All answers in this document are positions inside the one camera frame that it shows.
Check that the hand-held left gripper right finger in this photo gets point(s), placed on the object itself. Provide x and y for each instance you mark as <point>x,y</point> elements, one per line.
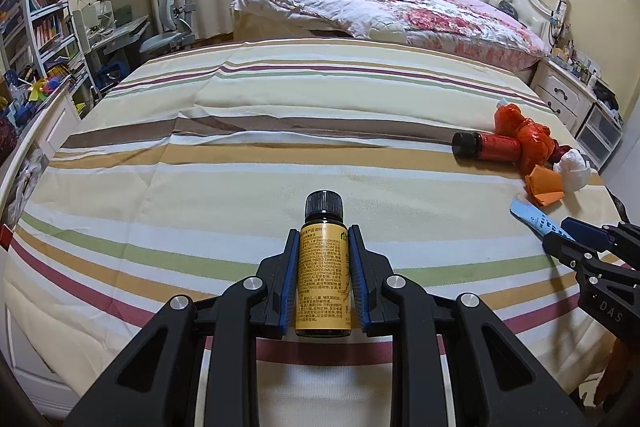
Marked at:
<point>359,287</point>

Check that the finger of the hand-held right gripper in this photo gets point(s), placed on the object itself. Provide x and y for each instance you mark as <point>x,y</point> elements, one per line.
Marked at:
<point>582,231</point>
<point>570,254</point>

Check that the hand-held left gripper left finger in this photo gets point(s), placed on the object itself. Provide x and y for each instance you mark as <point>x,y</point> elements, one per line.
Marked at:
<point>287,287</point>

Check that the yellow label bottle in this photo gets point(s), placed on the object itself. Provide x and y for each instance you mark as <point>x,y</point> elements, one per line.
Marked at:
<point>322,277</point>

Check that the blue toothpaste box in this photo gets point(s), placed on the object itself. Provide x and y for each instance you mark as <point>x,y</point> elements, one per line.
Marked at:
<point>532,217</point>

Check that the orange paper piece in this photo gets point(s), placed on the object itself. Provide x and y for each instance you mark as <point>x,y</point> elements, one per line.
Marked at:
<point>545,187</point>

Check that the white tissue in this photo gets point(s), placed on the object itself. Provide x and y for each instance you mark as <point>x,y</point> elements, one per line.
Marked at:
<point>572,169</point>

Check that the dark red plastic bag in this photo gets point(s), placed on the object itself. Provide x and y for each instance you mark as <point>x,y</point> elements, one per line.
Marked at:
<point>561,154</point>

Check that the orange plastic bag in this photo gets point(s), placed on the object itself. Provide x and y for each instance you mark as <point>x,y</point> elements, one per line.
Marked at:
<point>537,144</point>

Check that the red bottle with black cap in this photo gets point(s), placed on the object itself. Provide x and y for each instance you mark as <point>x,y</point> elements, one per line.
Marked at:
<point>492,148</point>

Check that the clear plastic drawer unit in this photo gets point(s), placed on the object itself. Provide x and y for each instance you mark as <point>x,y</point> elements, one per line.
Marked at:
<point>600,134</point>

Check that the striped cloth table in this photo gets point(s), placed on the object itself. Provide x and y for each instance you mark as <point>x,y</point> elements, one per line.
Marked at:
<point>250,157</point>

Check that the white nightstand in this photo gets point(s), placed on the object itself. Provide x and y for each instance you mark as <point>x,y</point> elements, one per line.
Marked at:
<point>560,94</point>

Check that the black cloth pile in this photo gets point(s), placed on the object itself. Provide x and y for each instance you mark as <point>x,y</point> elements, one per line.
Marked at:
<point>606,94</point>

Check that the cluster of small toiletries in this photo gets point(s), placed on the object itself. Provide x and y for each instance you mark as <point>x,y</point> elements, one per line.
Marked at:
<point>575,64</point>

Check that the small black cloth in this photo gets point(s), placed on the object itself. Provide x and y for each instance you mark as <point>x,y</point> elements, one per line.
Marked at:
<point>510,7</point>

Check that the blue stool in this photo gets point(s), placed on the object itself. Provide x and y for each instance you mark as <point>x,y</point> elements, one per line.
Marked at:
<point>112,74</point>

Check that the pink floral quilt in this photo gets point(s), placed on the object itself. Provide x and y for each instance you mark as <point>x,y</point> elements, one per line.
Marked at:
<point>380,4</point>

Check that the grey-blue desk chair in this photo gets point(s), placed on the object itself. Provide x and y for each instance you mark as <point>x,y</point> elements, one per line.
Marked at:
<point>172,24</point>

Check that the grey study desk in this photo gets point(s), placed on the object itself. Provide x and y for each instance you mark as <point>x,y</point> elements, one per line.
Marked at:
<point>115,32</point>

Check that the pile of colourful toys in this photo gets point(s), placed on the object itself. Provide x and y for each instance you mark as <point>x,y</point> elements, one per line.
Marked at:
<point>32,94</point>

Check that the white bookshelf with books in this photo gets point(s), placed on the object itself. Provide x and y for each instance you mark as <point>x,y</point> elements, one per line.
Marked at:
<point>45,22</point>

